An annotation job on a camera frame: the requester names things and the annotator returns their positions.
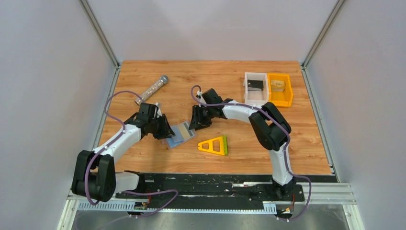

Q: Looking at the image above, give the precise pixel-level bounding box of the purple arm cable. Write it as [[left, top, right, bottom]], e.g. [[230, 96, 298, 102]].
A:
[[191, 85, 312, 222], [84, 91, 179, 219]]

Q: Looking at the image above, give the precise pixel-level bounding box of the right aluminium frame post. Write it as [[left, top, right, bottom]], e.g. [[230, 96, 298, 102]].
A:
[[302, 0, 347, 69]]

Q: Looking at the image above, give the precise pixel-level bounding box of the black card in white bin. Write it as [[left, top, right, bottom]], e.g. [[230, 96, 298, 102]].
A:
[[247, 80, 264, 91]]

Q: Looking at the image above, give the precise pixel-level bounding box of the green toy brick strip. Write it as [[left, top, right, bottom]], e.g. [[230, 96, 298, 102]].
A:
[[222, 135, 228, 156]]

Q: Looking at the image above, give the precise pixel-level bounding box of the white slotted cable duct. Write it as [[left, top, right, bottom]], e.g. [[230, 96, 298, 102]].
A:
[[78, 202, 277, 214]]

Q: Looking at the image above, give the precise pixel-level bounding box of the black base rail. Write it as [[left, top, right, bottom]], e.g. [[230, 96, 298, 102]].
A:
[[115, 172, 338, 210]]

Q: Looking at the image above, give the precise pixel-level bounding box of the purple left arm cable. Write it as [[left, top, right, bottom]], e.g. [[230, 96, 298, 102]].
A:
[[84, 91, 179, 219]]

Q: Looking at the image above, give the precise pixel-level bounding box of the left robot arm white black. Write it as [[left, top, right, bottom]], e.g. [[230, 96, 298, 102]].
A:
[[71, 103, 175, 205]]

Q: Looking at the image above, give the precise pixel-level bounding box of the yellow triangular toy block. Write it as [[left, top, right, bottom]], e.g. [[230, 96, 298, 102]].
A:
[[197, 136, 224, 156]]

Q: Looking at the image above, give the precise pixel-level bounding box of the aluminium frame post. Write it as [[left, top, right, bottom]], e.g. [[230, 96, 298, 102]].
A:
[[79, 0, 120, 68], [302, 0, 347, 69]]

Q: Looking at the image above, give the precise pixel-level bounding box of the yellow plastic bin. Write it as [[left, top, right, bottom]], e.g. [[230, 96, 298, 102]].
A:
[[267, 73, 293, 107]]

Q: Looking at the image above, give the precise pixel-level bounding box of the left aluminium frame post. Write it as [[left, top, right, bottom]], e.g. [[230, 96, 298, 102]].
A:
[[79, 0, 120, 68]]

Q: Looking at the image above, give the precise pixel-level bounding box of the silver glitter microphone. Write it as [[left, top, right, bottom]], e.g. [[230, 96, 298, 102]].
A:
[[135, 75, 169, 105]]

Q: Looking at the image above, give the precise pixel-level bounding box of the pink leather card holder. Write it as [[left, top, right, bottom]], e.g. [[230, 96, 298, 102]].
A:
[[162, 121, 196, 149]]

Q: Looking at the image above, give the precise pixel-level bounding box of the white plastic bin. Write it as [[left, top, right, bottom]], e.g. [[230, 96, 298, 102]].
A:
[[243, 72, 270, 106]]

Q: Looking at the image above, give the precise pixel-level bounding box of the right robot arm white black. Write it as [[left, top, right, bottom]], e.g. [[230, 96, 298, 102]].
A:
[[190, 89, 296, 198]]

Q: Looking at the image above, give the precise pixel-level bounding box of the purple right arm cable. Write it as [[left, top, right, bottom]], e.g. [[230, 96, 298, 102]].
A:
[[191, 85, 312, 222]]

